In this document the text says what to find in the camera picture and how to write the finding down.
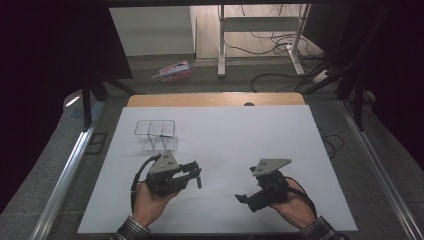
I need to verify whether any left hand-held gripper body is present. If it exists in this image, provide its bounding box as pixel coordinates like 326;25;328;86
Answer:
145;149;190;198

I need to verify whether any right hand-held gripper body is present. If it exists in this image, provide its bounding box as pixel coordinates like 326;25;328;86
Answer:
246;158;293;214

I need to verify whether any clear acrylic organizer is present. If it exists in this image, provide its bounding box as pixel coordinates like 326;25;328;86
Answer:
134;119;179;152

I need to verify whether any person's left hand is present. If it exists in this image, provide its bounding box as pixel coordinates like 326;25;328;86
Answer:
131;181;181;229

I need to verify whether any person's right hand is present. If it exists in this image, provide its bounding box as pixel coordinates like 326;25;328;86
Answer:
268;178;318;231

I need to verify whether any white board sheet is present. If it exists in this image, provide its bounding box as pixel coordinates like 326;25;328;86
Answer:
77;105;358;236

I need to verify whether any wooden table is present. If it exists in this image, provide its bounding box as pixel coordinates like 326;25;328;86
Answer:
127;92;306;108

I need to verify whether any pink box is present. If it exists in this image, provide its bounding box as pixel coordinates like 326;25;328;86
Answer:
151;60;193;83

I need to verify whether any black metal stand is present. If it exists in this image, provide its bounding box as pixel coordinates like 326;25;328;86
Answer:
334;66;368;132
81;71;144;131

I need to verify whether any white power strip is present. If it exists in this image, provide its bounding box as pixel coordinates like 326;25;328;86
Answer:
312;69;331;84

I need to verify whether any white cabinet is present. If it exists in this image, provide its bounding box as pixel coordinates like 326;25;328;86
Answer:
109;5;198;58

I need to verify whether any black curtain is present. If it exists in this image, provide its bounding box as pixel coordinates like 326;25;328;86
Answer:
0;0;134;214
346;0;424;174

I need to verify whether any left hand-held gripper cable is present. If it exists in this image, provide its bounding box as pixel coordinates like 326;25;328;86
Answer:
130;153;163;214

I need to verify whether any hand-held gripper cable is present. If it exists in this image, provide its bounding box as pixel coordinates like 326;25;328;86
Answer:
130;153;163;214
284;176;318;219

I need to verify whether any right hand-held gripper cable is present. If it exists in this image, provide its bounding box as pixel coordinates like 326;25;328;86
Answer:
284;176;318;219

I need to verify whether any black floor cable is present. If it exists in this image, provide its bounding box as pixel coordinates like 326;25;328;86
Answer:
318;128;345;160
250;72;321;94
223;31;301;56

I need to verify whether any aluminium rail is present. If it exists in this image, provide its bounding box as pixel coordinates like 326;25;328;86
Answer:
337;99;424;240
29;99;106;240

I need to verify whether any white desk frame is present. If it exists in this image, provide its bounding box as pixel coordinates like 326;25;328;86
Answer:
217;3;311;78

